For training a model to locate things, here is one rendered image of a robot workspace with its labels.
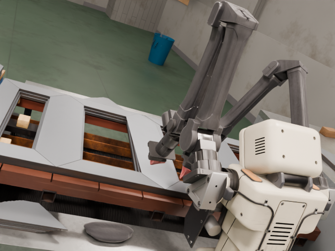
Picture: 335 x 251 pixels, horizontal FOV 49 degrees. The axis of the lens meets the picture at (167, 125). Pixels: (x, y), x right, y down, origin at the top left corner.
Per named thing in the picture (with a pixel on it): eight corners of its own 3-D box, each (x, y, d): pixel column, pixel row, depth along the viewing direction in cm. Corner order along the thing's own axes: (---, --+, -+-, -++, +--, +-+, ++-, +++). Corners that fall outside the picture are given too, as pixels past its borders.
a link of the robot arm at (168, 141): (170, 138, 121) (185, 141, 124) (168, 121, 125) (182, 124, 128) (161, 149, 126) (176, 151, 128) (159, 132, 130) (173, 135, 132)
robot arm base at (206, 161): (198, 173, 96) (235, 178, 102) (196, 145, 100) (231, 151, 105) (181, 183, 103) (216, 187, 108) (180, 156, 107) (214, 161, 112)
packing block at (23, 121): (18, 120, 175) (20, 113, 174) (29, 123, 176) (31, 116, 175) (16, 126, 170) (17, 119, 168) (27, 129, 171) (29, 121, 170)
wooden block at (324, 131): (325, 136, 247) (329, 130, 245) (318, 132, 251) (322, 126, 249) (335, 138, 253) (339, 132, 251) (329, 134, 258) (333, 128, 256)
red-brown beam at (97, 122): (1, 94, 197) (3, 84, 195) (248, 157, 245) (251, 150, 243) (-3, 101, 189) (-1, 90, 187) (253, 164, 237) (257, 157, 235)
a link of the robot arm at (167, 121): (173, 125, 117) (196, 129, 121) (169, 97, 124) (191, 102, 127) (157, 144, 125) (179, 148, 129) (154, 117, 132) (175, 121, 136)
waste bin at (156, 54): (140, 55, 737) (150, 28, 716) (158, 59, 762) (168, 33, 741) (151, 63, 702) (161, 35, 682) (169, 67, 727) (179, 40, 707)
